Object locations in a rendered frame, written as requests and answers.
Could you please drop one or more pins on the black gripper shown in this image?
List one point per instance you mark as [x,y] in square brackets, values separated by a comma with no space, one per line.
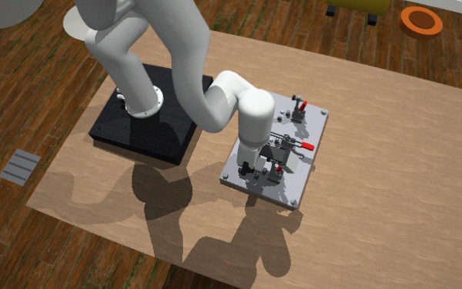
[247,157]

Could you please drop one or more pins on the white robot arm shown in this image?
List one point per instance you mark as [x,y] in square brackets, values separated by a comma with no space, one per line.
[184,32]

